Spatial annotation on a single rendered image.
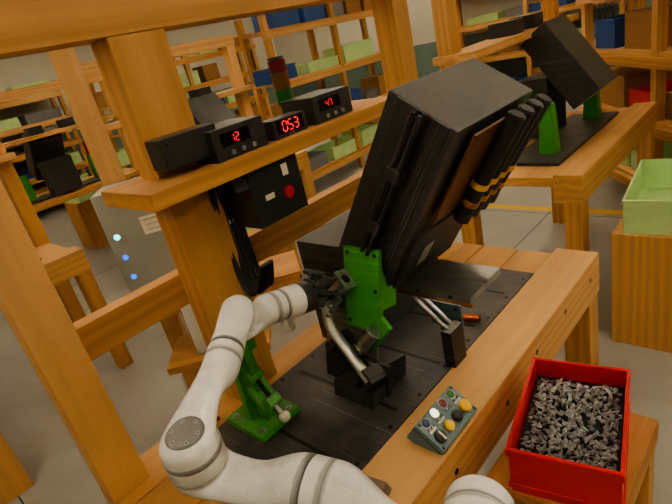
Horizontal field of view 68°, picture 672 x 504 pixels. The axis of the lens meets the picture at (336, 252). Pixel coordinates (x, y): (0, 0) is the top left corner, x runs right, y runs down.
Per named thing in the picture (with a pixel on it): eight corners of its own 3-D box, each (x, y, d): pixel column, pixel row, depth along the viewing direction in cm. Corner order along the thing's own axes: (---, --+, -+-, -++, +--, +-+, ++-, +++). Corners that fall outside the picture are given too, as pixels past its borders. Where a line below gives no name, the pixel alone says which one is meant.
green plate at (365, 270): (401, 324, 128) (399, 244, 123) (380, 333, 122) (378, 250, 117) (366, 315, 136) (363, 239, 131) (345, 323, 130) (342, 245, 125)
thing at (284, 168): (310, 205, 136) (296, 151, 130) (264, 229, 125) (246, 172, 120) (280, 203, 145) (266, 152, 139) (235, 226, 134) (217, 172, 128)
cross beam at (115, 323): (401, 179, 198) (397, 157, 195) (86, 364, 117) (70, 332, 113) (391, 178, 202) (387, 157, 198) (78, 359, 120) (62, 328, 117)
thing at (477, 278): (501, 277, 128) (500, 267, 126) (471, 309, 117) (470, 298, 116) (381, 259, 154) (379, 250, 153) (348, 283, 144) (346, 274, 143)
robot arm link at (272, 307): (282, 332, 112) (293, 303, 108) (225, 354, 102) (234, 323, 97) (264, 312, 116) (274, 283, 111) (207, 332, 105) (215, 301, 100)
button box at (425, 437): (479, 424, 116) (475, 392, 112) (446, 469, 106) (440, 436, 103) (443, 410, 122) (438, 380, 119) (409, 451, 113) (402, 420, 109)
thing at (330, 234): (422, 301, 165) (405, 205, 152) (366, 352, 146) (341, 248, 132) (378, 292, 177) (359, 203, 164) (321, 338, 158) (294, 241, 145)
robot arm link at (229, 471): (165, 496, 78) (312, 542, 68) (143, 458, 73) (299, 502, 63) (198, 446, 85) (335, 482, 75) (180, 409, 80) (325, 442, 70)
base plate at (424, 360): (534, 278, 166) (534, 272, 165) (310, 537, 97) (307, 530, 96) (427, 262, 195) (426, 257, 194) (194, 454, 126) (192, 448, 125)
